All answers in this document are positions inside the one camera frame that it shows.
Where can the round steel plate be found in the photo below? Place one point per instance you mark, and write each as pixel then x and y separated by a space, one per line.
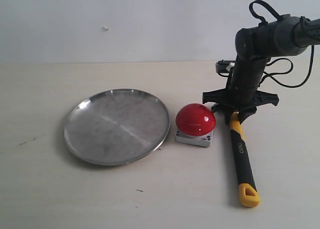
pixel 116 127

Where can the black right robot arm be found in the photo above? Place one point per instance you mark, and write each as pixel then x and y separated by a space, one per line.
pixel 287 37

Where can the red dome push button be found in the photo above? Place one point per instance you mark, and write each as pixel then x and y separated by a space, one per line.
pixel 195 125

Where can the yellow black claw hammer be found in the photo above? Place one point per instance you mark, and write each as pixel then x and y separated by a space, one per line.
pixel 247 191

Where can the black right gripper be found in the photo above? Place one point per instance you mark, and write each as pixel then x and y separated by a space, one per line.
pixel 241 92

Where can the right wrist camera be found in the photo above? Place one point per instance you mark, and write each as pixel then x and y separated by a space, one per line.
pixel 223 67

